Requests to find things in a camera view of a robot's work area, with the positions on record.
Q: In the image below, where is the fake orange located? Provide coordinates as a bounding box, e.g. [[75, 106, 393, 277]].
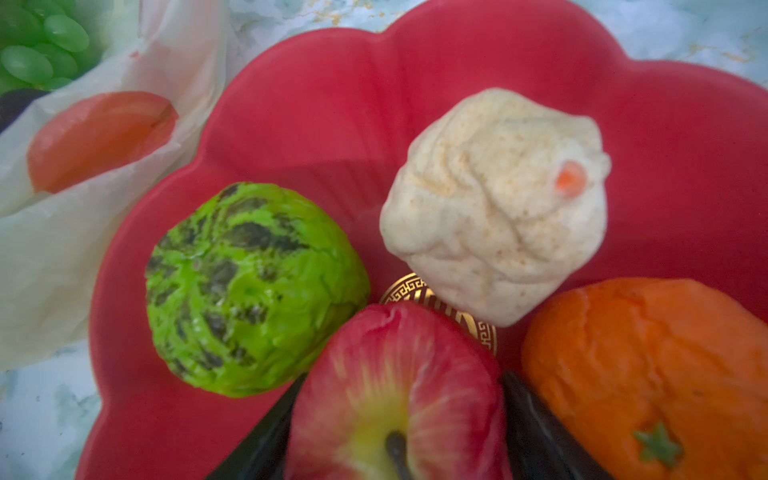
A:
[[522, 278, 767, 479]]

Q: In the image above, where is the translucent yellowish plastic bag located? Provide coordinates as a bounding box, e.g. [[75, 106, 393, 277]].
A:
[[1, 1, 230, 370]]

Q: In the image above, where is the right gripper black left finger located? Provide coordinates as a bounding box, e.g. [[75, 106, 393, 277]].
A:
[[207, 373, 307, 480]]

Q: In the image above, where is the fake green custard apple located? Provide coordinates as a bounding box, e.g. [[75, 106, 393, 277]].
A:
[[144, 182, 371, 398]]

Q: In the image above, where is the fake red apple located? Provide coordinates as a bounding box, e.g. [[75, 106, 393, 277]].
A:
[[284, 301, 511, 479]]

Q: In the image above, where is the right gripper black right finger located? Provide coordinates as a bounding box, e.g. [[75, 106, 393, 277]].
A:
[[502, 371, 613, 480]]

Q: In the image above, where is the red flower-shaped plate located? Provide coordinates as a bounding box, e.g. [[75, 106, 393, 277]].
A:
[[74, 0, 768, 480]]

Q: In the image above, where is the fake green grapes bunch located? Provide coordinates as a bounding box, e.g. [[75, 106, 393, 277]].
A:
[[1, 0, 103, 94]]

